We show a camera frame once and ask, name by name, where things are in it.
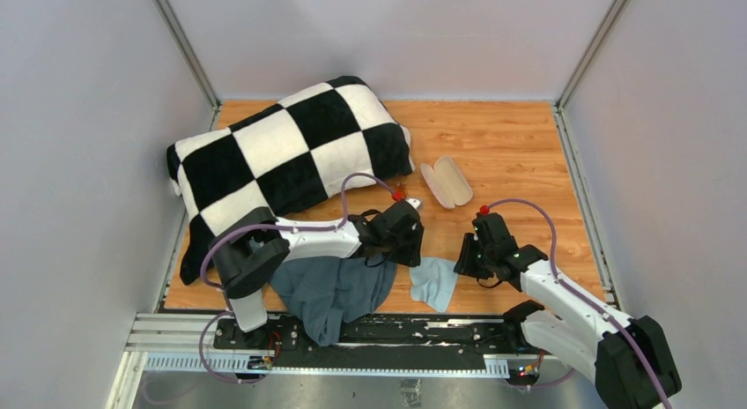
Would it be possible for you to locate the light blue cleaning cloth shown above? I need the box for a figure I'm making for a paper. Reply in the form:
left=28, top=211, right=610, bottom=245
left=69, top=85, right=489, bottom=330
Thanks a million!
left=409, top=257, right=458, bottom=313

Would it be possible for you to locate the pink glasses case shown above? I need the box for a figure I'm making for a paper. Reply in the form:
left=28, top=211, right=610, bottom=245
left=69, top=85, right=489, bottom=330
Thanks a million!
left=419, top=156, right=474, bottom=210

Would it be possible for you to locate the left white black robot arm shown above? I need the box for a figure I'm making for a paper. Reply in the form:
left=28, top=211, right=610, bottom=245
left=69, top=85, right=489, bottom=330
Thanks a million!
left=203, top=197, right=425, bottom=350

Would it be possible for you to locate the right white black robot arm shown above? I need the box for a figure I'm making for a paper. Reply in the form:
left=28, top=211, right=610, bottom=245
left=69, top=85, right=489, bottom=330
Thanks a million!
left=455, top=212, right=683, bottom=408

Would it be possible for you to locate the grey blue crumpled garment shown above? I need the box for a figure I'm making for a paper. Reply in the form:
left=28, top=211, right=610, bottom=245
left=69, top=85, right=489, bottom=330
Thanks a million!
left=270, top=257, right=397, bottom=346

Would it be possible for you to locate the black white checkered pillow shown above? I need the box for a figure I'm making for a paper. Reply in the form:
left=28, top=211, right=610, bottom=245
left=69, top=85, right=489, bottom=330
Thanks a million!
left=166, top=76, right=415, bottom=285

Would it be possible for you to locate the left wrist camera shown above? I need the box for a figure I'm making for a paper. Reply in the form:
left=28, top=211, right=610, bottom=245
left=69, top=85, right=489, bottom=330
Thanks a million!
left=391, top=190, right=424, bottom=212

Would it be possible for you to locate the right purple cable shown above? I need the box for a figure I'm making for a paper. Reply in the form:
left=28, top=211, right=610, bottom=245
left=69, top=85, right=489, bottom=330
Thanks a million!
left=478, top=198, right=672, bottom=409

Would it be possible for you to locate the purple cable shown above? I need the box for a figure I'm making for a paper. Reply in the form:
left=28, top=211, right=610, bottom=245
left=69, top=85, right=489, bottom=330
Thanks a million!
left=198, top=172, right=407, bottom=385
left=478, top=198, right=672, bottom=409

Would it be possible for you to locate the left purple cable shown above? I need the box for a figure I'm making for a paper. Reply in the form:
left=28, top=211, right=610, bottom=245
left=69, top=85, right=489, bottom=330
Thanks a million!
left=198, top=172, right=407, bottom=385

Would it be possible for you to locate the black mounting base plate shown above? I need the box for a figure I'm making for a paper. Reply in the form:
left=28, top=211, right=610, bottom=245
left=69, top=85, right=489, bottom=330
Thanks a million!
left=212, top=314, right=539, bottom=372

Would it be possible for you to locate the aluminium frame rail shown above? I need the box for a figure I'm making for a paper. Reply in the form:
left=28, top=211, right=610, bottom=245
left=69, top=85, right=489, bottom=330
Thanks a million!
left=126, top=313, right=541, bottom=383

